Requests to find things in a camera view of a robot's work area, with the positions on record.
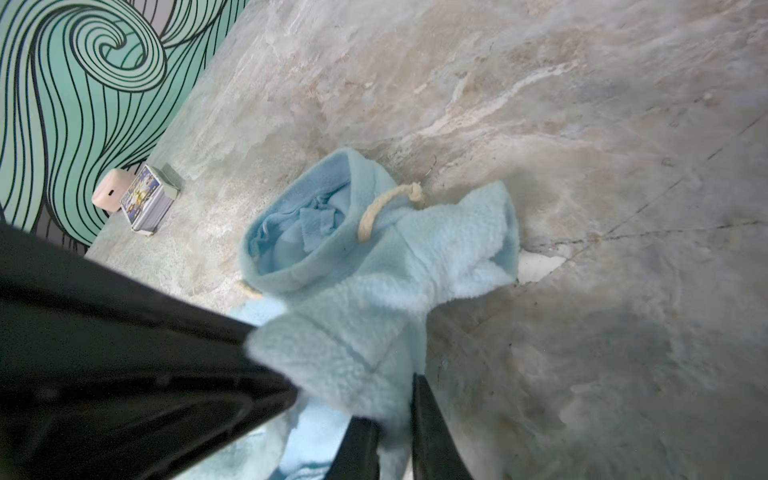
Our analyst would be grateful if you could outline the colourful card box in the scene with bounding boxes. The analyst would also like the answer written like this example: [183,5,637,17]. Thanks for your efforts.
[120,165,180,236]

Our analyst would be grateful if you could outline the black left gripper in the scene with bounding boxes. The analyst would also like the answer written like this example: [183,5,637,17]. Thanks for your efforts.
[1,225,298,479]

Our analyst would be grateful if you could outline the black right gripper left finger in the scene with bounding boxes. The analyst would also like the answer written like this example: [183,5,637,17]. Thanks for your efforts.
[325,417,380,480]

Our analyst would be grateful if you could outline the light blue fleece hoodie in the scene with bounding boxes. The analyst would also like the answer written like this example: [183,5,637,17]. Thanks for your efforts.
[185,148,520,479]

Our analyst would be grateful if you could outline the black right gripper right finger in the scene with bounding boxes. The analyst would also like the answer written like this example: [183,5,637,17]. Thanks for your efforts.
[411,375,473,480]

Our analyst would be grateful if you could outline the pink round wooden block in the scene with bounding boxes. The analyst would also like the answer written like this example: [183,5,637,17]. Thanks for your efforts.
[91,169,136,214]

